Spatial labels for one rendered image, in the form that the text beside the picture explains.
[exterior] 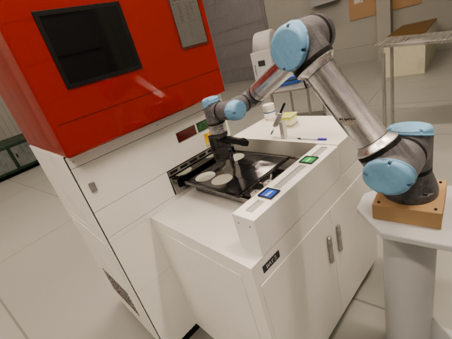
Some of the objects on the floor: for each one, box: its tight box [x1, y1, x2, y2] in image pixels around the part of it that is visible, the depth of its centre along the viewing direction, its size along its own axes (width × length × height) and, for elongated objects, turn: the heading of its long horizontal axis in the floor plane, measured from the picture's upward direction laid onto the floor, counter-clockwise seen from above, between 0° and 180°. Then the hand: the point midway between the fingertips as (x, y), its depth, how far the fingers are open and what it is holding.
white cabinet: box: [151, 159, 377, 339], centre depth 151 cm, size 64×96×82 cm, turn 164°
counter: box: [383, 18, 437, 78], centre depth 602 cm, size 67×209×74 cm, turn 171°
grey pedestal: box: [356, 186, 452, 339], centre depth 102 cm, size 51×44×82 cm
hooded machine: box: [250, 29, 275, 81], centre depth 805 cm, size 85×67×146 cm
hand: (235, 172), depth 129 cm, fingers closed
